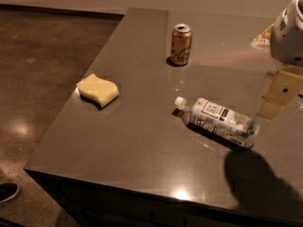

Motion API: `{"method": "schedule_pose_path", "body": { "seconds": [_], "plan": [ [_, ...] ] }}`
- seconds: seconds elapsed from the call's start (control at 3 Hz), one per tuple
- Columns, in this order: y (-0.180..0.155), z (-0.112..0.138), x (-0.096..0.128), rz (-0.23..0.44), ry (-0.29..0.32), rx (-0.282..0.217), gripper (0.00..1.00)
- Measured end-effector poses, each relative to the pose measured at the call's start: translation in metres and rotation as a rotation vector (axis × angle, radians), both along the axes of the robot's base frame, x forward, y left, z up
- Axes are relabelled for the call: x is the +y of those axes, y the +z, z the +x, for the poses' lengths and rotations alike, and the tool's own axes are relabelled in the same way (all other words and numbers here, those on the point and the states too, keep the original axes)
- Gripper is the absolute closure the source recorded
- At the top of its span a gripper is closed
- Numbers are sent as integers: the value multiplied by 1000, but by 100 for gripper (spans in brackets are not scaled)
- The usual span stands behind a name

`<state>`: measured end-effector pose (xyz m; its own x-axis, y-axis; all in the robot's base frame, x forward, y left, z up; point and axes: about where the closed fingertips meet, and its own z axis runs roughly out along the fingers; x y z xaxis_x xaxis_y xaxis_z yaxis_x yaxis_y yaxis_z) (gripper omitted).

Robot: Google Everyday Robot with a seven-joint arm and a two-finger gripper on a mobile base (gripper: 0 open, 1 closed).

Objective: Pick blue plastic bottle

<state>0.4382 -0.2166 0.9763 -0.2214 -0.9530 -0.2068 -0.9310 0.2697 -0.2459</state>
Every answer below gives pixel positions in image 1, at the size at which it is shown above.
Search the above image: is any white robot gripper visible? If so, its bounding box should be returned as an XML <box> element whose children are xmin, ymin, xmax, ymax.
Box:
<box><xmin>258</xmin><ymin>0</ymin><xmax>303</xmax><ymax>119</ymax></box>

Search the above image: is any clear plastic water bottle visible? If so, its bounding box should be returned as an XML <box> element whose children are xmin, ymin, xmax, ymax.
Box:
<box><xmin>174</xmin><ymin>96</ymin><xmax>259</xmax><ymax>148</ymax></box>

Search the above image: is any gold soda can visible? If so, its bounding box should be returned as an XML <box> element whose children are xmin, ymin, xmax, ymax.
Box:
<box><xmin>170</xmin><ymin>24</ymin><xmax>193</xmax><ymax>66</ymax></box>

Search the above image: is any yellow sponge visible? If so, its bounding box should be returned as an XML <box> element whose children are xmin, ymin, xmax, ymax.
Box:
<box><xmin>77</xmin><ymin>74</ymin><xmax>119</xmax><ymax>107</ymax></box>

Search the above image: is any dark shoe on floor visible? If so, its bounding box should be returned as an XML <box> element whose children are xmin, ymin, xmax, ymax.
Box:
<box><xmin>0</xmin><ymin>183</ymin><xmax>21</xmax><ymax>203</ymax></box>

